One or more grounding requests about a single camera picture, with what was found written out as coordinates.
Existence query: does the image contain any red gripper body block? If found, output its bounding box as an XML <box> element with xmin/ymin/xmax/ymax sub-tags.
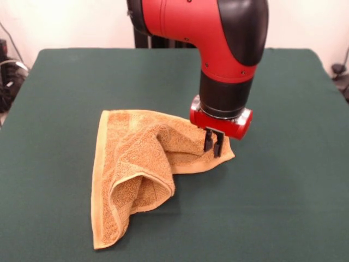
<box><xmin>189</xmin><ymin>108</ymin><xmax>254</xmax><ymax>140</ymax></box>

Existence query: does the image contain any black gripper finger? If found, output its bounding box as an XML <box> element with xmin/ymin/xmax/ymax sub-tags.
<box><xmin>203</xmin><ymin>130</ymin><xmax>213</xmax><ymax>152</ymax></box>
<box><xmin>213</xmin><ymin>133</ymin><xmax>225</xmax><ymax>158</ymax></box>

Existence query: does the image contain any tan terry towel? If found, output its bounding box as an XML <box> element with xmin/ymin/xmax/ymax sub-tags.
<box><xmin>89</xmin><ymin>109</ymin><xmax>236</xmax><ymax>251</ymax></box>

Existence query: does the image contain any black stand base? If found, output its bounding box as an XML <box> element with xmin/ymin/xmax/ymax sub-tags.
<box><xmin>331</xmin><ymin>63</ymin><xmax>349</xmax><ymax>103</ymax></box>

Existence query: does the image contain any dark green table cloth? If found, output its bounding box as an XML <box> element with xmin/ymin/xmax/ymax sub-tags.
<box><xmin>0</xmin><ymin>47</ymin><xmax>349</xmax><ymax>262</ymax></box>

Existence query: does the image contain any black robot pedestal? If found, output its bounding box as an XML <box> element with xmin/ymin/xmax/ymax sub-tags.
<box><xmin>127</xmin><ymin>9</ymin><xmax>197</xmax><ymax>49</ymax></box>

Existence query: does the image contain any grey curved cable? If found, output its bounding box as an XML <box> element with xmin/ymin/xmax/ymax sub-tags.
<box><xmin>0</xmin><ymin>21</ymin><xmax>25</xmax><ymax>65</ymax></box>

